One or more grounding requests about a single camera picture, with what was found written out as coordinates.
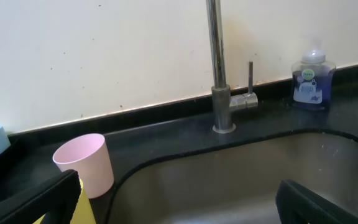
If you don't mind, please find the steel tap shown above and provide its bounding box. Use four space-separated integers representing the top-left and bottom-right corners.
206 0 259 134

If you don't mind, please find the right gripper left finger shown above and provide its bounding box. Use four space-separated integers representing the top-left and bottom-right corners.
0 169 82 224

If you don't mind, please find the pink cup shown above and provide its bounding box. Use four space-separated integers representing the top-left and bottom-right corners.
52 133 115 199

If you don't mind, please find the blue soap bottle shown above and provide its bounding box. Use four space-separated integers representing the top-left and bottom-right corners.
290 39 337 111

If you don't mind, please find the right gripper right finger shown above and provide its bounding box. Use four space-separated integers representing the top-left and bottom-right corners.
275 179 358 224

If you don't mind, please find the steel sink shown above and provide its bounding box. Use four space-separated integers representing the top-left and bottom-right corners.
106 129 358 224

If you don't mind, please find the yellow cup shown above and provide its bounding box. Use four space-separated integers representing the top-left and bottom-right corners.
32 179 98 224

